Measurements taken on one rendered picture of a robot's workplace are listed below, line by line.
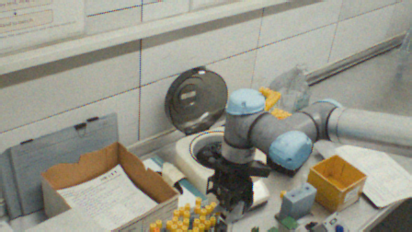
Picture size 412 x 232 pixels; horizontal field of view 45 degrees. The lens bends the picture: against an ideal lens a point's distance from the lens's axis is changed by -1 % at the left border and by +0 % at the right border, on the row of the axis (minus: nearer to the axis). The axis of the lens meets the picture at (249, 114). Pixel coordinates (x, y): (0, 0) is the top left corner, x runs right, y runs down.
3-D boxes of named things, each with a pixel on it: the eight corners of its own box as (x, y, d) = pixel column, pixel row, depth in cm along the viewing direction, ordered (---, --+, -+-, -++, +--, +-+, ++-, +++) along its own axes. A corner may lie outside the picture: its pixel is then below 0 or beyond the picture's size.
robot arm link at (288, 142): (327, 126, 99) (286, 101, 105) (291, 146, 91) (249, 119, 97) (319, 157, 103) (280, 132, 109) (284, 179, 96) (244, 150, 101)
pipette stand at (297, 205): (290, 231, 144) (296, 205, 139) (274, 216, 148) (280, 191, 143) (314, 217, 150) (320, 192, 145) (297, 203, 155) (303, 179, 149)
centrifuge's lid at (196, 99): (170, 75, 144) (157, 66, 150) (171, 150, 156) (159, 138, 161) (231, 63, 156) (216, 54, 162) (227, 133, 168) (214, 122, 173)
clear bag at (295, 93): (290, 132, 187) (299, 89, 177) (249, 115, 193) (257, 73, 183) (315, 104, 207) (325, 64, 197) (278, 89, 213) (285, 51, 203)
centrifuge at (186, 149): (215, 226, 142) (220, 194, 135) (164, 168, 160) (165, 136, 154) (280, 199, 155) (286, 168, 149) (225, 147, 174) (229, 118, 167)
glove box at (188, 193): (177, 232, 138) (180, 207, 133) (128, 186, 151) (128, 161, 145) (211, 213, 146) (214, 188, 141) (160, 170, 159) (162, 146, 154)
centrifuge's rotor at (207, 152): (212, 190, 147) (215, 170, 143) (186, 160, 156) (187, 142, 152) (254, 173, 155) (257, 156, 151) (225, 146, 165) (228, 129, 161)
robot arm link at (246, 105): (250, 111, 96) (220, 92, 101) (243, 156, 102) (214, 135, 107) (277, 99, 101) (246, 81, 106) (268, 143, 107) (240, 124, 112)
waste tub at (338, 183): (334, 216, 152) (342, 191, 147) (303, 191, 160) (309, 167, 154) (360, 199, 160) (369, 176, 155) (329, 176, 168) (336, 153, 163)
